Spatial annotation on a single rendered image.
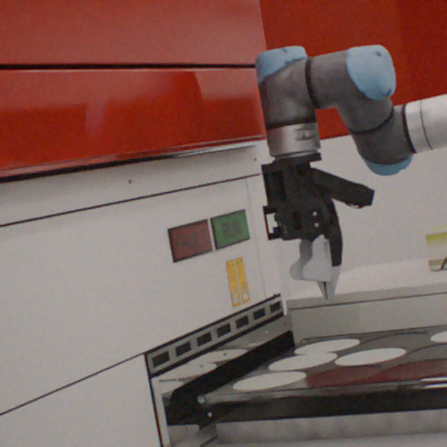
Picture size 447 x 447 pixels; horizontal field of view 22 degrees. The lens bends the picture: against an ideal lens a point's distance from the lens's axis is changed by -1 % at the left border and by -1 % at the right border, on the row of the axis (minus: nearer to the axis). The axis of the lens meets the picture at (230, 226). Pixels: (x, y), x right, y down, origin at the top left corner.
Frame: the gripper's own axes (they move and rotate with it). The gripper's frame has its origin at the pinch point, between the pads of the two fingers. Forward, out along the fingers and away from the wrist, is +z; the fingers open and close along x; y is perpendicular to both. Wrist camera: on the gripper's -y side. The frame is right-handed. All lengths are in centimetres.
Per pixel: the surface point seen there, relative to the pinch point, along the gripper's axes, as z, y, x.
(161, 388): 6.6, 31.3, 6.1
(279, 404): 17.1, 5.3, -12.2
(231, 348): 5.9, 14.3, -6.8
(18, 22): -40, 47, 23
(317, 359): 9.1, 4.9, 1.1
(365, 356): 9.3, 0.8, 7.5
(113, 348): -0.3, 37.9, 9.6
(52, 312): -7, 47, 16
